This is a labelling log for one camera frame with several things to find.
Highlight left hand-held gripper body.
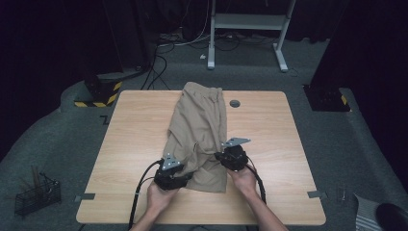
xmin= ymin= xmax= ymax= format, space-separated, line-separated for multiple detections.
xmin=153 ymin=152 xmax=194 ymax=192

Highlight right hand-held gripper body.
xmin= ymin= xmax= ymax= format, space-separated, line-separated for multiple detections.
xmin=214 ymin=137 xmax=252 ymax=172

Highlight beige shorts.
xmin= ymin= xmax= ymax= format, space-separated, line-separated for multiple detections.
xmin=163 ymin=81 xmax=229 ymax=194

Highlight person's left hand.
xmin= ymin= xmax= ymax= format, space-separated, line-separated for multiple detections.
xmin=146 ymin=182 xmax=181 ymax=216

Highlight person's right hand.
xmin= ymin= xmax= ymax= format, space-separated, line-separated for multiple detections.
xmin=226 ymin=165 xmax=259 ymax=200

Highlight grey tape strip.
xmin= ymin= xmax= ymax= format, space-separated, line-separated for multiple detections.
xmin=74 ymin=192 xmax=96 ymax=203
xmin=307 ymin=190 xmax=328 ymax=199

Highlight black yellow striped stand base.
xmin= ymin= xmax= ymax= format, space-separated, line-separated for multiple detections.
xmin=74 ymin=80 xmax=123 ymax=109

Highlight wooden sticks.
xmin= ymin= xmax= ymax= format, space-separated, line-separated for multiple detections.
xmin=29 ymin=165 xmax=42 ymax=193

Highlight grey striped cloth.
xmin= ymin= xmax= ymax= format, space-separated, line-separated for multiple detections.
xmin=354 ymin=193 xmax=386 ymax=231

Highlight black shoe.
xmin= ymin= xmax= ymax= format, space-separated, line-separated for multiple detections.
xmin=375 ymin=202 xmax=408 ymax=231

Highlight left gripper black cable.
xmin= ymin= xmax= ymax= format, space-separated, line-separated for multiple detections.
xmin=127 ymin=159 xmax=165 ymax=231

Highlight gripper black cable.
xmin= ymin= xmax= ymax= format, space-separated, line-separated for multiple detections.
xmin=127 ymin=159 xmax=165 ymax=231
xmin=244 ymin=163 xmax=268 ymax=205

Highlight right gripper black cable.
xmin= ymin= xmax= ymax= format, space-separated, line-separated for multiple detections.
xmin=244 ymin=163 xmax=268 ymax=205

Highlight black floor cables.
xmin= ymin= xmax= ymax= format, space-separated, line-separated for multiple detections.
xmin=140 ymin=44 xmax=171 ymax=91

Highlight white floor cable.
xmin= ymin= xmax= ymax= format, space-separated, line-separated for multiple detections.
xmin=158 ymin=0 xmax=212 ymax=48

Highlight black wire basket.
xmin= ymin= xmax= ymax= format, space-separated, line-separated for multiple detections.
xmin=13 ymin=172 xmax=63 ymax=218

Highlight white metal desk frame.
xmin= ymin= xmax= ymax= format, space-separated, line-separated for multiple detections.
xmin=206 ymin=0 xmax=297 ymax=73

